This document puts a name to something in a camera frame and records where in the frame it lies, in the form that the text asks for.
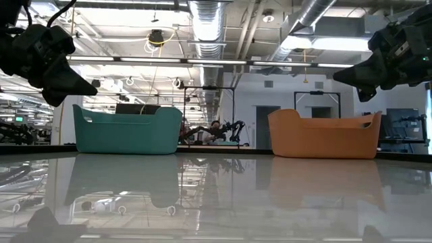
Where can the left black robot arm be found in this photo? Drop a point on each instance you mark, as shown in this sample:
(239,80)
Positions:
(10,11)

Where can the wall air vent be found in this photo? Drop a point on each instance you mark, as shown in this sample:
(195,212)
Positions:
(268,83)
(319,85)

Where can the black metal frame stand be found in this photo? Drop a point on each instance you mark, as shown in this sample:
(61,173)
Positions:
(209,87)
(317,92)

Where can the silver ceiling duct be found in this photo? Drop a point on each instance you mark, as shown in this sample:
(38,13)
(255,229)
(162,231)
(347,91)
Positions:
(206,27)
(303,20)

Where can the black table edge frame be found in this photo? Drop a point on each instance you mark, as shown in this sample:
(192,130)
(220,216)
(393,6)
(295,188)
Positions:
(411,157)

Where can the round ceiling sensor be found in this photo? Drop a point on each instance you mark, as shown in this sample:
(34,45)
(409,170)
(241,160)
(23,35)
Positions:
(268,16)

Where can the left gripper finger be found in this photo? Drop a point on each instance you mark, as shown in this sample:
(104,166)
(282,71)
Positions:
(54,99)
(60,82)

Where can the black overhead camera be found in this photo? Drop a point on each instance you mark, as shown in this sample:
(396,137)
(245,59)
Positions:
(156,38)

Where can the black background robot arm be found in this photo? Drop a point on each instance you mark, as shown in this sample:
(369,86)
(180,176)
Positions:
(236,128)
(15,133)
(194,132)

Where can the green exit sign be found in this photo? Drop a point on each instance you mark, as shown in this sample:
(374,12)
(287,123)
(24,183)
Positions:
(19,119)

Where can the teal plastic bin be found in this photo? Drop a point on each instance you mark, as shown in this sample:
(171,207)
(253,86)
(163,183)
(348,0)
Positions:
(128,135)

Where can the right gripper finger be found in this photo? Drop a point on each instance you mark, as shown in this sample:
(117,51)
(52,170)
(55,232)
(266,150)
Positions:
(366,94)
(368,71)

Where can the person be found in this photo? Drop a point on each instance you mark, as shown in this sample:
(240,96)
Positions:
(211,136)

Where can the grey door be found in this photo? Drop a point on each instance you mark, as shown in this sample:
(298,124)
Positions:
(266,128)

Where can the dark monitor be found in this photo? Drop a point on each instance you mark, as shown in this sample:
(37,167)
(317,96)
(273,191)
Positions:
(135,108)

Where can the orange plastic bin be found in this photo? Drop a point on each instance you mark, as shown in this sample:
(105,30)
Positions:
(324,141)

